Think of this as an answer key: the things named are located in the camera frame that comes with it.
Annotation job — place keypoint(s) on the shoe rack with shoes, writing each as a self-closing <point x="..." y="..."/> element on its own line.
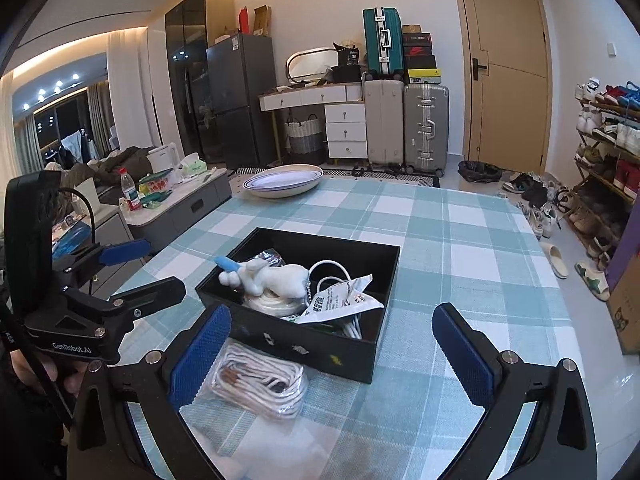
<point x="615" y="130"/>

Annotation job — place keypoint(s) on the white round roll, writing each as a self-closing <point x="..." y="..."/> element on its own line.
<point x="270" y="307"/>

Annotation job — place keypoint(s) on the purple board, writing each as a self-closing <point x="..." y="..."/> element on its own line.
<point x="625" y="265"/>

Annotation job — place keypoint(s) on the dark window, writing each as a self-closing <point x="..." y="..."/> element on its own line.
<point x="45" y="130"/>

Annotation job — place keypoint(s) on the green and white packet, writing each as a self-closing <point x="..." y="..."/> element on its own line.
<point x="345" y="302"/>

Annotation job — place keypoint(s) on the green and white slipper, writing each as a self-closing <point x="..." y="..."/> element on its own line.
<point x="592" y="280"/>

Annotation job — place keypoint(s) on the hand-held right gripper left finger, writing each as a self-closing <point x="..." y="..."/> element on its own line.
<point x="200" y="355"/>

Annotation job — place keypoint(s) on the silver suitcase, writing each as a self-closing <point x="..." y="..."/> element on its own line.
<point x="426" y="125"/>

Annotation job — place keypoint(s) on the white paper bag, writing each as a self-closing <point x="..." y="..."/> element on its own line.
<point x="84" y="196"/>

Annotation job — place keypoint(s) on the dark clothes heap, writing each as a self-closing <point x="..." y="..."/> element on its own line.
<point x="120" y="162"/>

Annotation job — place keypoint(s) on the green and red container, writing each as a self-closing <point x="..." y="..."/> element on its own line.
<point x="155" y="183"/>

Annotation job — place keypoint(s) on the red label water bottle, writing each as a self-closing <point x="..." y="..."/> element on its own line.
<point x="129" y="190"/>

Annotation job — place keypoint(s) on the black shoe box red logo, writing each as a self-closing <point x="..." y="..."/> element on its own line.
<point x="418" y="50"/>

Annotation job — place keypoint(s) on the black and yellow shoe box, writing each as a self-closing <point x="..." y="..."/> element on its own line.
<point x="424" y="76"/>

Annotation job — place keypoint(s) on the wooden shoe rack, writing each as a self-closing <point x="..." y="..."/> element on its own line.
<point x="607" y="180"/>

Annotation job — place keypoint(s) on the green and white tissue box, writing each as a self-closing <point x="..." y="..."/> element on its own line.
<point x="192" y="165"/>

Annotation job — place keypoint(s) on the grey coffee table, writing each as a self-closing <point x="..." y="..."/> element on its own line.
<point x="190" y="205"/>

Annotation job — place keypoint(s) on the black cardboard box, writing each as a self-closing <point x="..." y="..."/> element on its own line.
<point x="280" y="345"/>

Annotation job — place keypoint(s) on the black bag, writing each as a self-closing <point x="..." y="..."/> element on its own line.
<point x="347" y="67"/>

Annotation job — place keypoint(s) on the oval mirror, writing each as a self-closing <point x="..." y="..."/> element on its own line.
<point x="310" y="65"/>

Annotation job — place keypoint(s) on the grey side cabinet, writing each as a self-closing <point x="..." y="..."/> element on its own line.
<point x="112" y="230"/>

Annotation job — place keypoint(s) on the open cardboard box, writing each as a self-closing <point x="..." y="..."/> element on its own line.
<point x="261" y="21"/>

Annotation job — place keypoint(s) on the person's left hand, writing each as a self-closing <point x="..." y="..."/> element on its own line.
<point x="30" y="370"/>

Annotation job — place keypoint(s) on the white desk with drawers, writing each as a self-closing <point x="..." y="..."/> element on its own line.
<point x="345" y="130"/>

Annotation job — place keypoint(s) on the person's left forearm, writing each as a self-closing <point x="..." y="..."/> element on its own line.
<point x="27" y="435"/>

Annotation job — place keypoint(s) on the grey refrigerator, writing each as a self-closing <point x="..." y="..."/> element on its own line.
<point x="240" y="95"/>

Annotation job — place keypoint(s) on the white kettle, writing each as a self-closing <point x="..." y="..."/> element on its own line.
<point x="162" y="157"/>

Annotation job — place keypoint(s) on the woven basket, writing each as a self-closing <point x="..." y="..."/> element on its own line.
<point x="304" y="137"/>

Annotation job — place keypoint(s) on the hanging clothes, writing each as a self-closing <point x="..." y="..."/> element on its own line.
<point x="77" y="145"/>

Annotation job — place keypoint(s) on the dark glass cabinet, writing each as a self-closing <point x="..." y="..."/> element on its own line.
<point x="190" y="70"/>

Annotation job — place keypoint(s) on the white oval plate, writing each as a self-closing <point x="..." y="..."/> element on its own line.
<point x="282" y="182"/>

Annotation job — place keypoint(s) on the beige suitcase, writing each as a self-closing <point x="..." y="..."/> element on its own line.
<point x="384" y="120"/>

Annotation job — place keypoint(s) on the teal suitcase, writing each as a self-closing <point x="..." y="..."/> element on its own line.
<point x="382" y="42"/>

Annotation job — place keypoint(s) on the brown cardboard shoe box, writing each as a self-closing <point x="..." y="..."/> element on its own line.
<point x="415" y="29"/>

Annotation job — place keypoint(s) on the beige slipper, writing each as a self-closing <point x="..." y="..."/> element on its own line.
<point x="555" y="259"/>

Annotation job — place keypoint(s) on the white plush toy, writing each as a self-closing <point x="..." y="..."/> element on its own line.
<point x="280" y="280"/>

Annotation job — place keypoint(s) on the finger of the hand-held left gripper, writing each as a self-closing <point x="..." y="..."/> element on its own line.
<point x="125" y="251"/>
<point x="160" y="292"/>

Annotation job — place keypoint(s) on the tan door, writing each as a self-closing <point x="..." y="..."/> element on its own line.
<point x="505" y="60"/>

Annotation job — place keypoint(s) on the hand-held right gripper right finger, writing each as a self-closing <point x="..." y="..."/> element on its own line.
<point x="465" y="355"/>

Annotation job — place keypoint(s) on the pile of dark shoes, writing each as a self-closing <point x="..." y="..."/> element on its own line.
<point x="535" y="195"/>

